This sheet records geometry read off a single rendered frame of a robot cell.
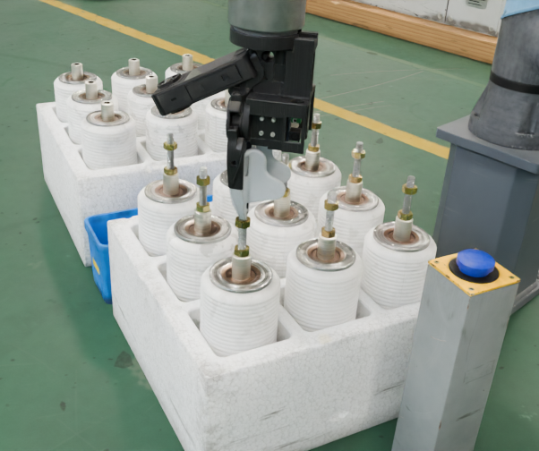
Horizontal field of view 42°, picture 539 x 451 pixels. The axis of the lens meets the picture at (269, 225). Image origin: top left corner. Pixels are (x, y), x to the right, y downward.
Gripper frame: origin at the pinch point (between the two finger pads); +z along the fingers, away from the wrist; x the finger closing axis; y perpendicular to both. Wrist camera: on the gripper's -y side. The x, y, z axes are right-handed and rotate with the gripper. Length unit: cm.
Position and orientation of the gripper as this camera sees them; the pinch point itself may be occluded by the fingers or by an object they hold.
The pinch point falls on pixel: (238, 205)
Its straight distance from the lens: 79.7
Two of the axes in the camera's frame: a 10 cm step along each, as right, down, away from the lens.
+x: 1.7, -4.8, 8.6
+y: 9.8, 1.3, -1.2
